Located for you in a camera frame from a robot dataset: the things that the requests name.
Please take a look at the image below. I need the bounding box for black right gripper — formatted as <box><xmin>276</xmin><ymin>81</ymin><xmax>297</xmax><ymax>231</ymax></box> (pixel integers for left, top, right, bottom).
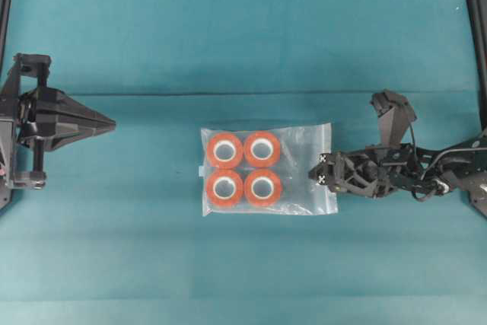
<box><xmin>308</xmin><ymin>143</ymin><xmax>418</xmax><ymax>198</ymax></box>

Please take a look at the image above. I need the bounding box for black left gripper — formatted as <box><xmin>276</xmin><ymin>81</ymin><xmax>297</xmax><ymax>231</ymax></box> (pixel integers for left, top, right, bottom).
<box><xmin>1</xmin><ymin>53</ymin><xmax>116</xmax><ymax>190</ymax></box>

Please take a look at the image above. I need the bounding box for clear zip bag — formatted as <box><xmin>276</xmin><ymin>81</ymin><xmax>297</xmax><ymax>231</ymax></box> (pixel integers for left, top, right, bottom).
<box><xmin>199</xmin><ymin>123</ymin><xmax>338</xmax><ymax>215</ymax></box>

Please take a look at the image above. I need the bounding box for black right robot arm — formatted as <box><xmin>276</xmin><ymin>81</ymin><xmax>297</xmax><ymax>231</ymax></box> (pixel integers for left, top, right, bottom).
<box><xmin>308</xmin><ymin>90</ymin><xmax>486</xmax><ymax>215</ymax></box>

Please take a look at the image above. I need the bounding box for orange tape roll bottom right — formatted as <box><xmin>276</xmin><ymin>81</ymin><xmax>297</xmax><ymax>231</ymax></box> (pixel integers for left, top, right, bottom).
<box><xmin>244</xmin><ymin>169</ymin><xmax>282</xmax><ymax>207</ymax></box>

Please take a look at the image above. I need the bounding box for orange tape roll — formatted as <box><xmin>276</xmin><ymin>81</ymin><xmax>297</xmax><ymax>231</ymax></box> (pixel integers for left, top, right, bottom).
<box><xmin>244</xmin><ymin>169</ymin><xmax>282</xmax><ymax>207</ymax></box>
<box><xmin>243</xmin><ymin>131</ymin><xmax>281</xmax><ymax>167</ymax></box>
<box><xmin>205</xmin><ymin>170</ymin><xmax>244</xmax><ymax>207</ymax></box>
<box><xmin>206</xmin><ymin>132</ymin><xmax>244</xmax><ymax>169</ymax></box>

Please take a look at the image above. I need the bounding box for orange tape roll top right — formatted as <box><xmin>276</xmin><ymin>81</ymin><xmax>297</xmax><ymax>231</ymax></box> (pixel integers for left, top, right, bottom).
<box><xmin>243</xmin><ymin>131</ymin><xmax>281</xmax><ymax>167</ymax></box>

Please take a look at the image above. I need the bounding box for orange tape roll top left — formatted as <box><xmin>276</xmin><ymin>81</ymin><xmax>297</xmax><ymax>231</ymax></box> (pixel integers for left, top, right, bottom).
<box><xmin>206</xmin><ymin>132</ymin><xmax>244</xmax><ymax>169</ymax></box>

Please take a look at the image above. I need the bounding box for orange tape roll bottom left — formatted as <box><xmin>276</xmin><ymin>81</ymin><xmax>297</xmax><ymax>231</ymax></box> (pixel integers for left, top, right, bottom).
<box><xmin>205</xmin><ymin>170</ymin><xmax>244</xmax><ymax>207</ymax></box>

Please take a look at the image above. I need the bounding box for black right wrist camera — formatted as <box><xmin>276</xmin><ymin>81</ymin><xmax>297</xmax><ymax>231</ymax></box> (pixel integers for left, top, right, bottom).
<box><xmin>371</xmin><ymin>90</ymin><xmax>416</xmax><ymax>147</ymax></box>

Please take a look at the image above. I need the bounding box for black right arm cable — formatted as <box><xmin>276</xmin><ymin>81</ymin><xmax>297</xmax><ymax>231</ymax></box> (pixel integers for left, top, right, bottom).
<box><xmin>406</xmin><ymin>126</ymin><xmax>476</xmax><ymax>202</ymax></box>

